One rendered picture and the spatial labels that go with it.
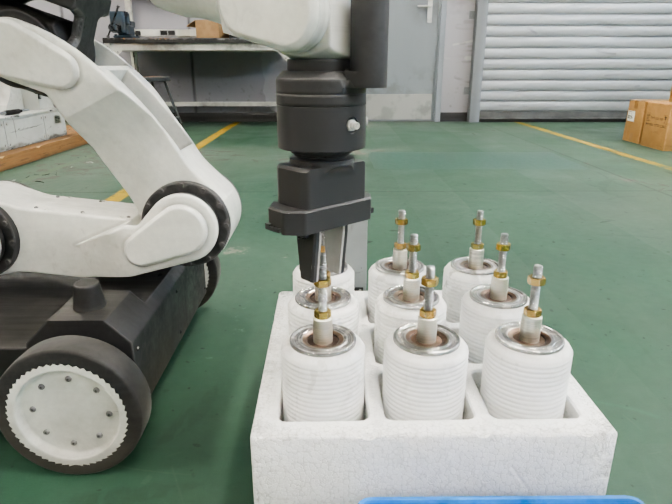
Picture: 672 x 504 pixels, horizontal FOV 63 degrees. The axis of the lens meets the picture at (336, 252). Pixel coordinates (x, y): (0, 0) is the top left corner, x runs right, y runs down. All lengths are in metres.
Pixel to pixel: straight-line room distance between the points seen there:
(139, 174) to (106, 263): 0.16
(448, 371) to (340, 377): 0.12
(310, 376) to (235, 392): 0.42
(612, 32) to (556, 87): 0.70
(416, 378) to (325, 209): 0.21
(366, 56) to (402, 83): 5.22
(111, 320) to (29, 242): 0.26
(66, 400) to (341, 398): 0.40
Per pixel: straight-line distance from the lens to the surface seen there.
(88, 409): 0.85
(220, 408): 0.98
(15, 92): 4.18
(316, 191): 0.53
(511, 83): 5.91
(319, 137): 0.51
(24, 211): 1.02
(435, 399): 0.62
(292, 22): 0.50
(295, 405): 0.63
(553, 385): 0.65
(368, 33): 0.51
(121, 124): 0.92
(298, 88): 0.52
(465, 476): 0.65
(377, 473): 0.64
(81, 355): 0.79
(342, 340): 0.62
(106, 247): 0.95
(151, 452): 0.91
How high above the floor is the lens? 0.55
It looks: 19 degrees down
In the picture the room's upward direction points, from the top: straight up
